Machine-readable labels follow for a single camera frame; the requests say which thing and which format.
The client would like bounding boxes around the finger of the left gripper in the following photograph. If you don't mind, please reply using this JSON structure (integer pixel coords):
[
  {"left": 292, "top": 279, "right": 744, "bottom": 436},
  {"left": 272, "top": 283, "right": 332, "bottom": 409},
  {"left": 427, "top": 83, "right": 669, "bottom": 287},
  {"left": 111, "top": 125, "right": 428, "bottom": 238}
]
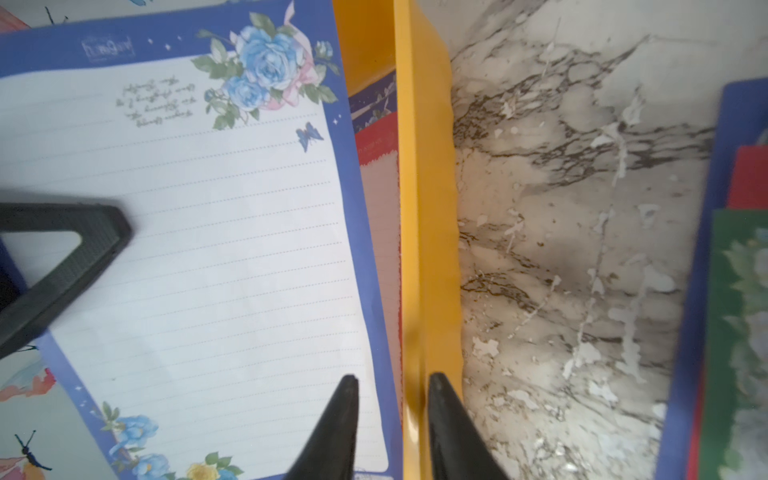
[{"left": 1, "top": 203, "right": 133, "bottom": 358}]

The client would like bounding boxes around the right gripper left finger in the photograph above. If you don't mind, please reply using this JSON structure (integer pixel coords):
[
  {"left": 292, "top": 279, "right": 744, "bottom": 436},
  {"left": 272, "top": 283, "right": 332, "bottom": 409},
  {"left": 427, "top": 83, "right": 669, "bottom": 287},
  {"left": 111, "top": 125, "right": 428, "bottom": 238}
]
[{"left": 284, "top": 375, "right": 359, "bottom": 480}]

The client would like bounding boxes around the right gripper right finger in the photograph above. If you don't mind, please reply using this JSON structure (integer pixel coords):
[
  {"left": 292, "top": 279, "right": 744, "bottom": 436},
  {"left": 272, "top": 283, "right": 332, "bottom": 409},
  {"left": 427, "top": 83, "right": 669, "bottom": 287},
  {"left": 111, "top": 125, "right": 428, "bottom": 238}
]
[{"left": 427, "top": 372, "right": 508, "bottom": 480}]

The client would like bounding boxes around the yellow plastic storage tray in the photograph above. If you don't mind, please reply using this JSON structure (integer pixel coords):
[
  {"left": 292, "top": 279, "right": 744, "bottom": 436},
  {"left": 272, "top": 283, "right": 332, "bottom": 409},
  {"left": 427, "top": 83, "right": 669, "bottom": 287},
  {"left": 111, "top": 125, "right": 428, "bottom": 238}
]
[{"left": 333, "top": 1, "right": 463, "bottom": 479}]

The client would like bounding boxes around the red stationery paper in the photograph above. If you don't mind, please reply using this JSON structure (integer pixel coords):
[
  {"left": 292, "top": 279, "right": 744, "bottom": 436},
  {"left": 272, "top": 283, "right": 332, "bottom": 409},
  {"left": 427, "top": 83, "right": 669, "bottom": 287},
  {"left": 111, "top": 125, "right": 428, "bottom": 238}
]
[{"left": 685, "top": 145, "right": 767, "bottom": 480}]

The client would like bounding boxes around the stack of stationery papers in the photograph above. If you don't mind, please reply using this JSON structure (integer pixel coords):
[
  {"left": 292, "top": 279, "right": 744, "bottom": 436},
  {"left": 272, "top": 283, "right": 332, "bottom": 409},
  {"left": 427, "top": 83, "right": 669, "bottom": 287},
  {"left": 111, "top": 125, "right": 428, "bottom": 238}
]
[{"left": 346, "top": 70, "right": 403, "bottom": 415}]

